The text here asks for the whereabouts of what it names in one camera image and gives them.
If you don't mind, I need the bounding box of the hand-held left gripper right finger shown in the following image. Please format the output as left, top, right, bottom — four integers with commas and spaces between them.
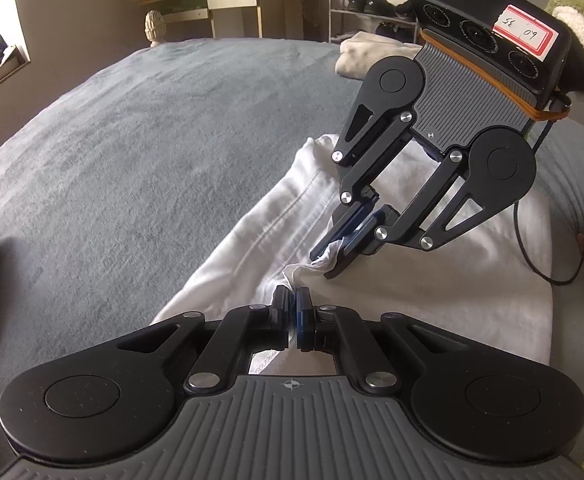
296, 286, 467, 397

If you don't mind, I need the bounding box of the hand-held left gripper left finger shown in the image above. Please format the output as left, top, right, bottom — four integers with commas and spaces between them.
117, 285, 293, 397

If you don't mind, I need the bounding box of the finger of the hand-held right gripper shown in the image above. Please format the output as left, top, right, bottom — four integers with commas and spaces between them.
323, 146, 493, 281
310, 104, 416, 262

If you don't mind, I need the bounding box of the white printed sweatshirt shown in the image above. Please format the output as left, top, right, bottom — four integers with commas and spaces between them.
152, 132, 555, 376

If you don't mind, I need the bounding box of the folded beige garment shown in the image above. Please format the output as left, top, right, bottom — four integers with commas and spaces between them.
334, 31, 425, 82

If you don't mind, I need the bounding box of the metal rack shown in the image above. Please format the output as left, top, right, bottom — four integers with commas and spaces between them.
328, 0, 420, 46

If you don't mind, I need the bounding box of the grey bed blanket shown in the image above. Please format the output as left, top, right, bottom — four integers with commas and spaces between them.
0, 37, 584, 480

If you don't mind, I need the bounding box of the carved bedpost finial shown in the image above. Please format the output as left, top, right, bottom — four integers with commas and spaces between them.
144, 9, 166, 47

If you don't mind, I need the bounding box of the cardboard box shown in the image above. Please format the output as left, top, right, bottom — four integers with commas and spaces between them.
0, 45, 32, 103

